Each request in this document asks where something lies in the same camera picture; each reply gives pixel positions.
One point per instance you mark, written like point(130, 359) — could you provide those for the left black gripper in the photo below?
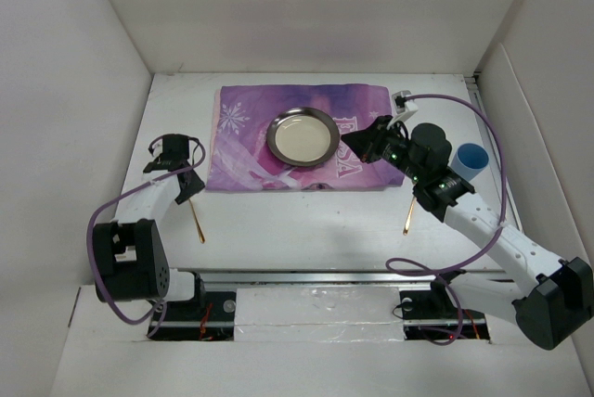
point(194, 187)

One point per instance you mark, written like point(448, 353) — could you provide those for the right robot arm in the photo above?
point(550, 298)

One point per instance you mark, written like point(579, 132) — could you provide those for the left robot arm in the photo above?
point(124, 247)

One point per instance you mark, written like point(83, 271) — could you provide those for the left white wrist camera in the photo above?
point(155, 147)

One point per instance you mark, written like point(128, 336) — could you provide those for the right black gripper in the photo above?
point(366, 143)

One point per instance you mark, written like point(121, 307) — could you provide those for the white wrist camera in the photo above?
point(155, 147)
point(405, 106)

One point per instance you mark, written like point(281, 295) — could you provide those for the gold spoon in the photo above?
point(408, 220)

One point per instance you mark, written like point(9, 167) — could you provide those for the gold fork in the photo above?
point(201, 235)

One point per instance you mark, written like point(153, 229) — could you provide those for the purple pink printed cloth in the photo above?
point(242, 162)

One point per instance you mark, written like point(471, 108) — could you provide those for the blue plastic cup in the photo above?
point(469, 160)

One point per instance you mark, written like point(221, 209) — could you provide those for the round metal plate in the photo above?
point(303, 137)

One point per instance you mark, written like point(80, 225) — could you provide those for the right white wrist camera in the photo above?
point(405, 106)

